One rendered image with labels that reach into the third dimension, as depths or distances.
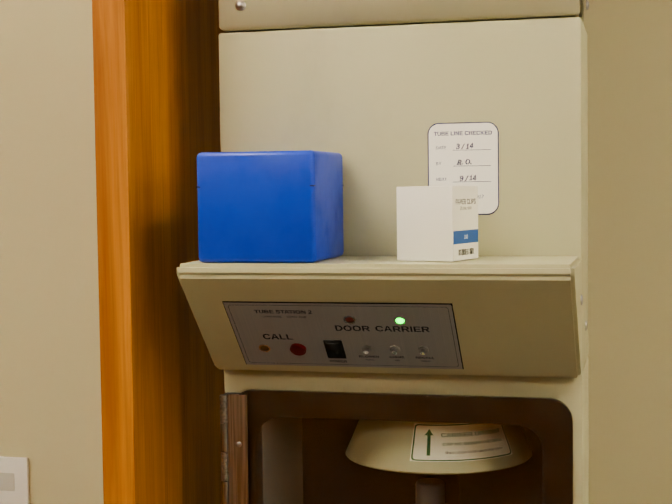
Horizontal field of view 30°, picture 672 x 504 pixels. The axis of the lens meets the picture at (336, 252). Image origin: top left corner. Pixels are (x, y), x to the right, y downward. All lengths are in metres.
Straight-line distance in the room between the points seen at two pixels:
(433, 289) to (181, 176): 0.31
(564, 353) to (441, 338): 0.10
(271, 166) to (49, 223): 0.72
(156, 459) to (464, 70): 0.44
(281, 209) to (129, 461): 0.26
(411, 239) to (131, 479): 0.32
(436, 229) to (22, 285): 0.83
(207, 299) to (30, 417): 0.72
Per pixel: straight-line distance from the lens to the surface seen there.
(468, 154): 1.08
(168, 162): 1.16
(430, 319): 1.01
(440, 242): 1.00
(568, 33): 1.08
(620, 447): 1.54
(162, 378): 1.15
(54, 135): 1.68
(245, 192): 1.02
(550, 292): 0.98
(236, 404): 1.14
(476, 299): 0.99
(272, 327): 1.05
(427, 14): 1.10
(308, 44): 1.12
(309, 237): 1.00
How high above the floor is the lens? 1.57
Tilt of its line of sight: 3 degrees down
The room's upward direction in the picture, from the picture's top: 1 degrees counter-clockwise
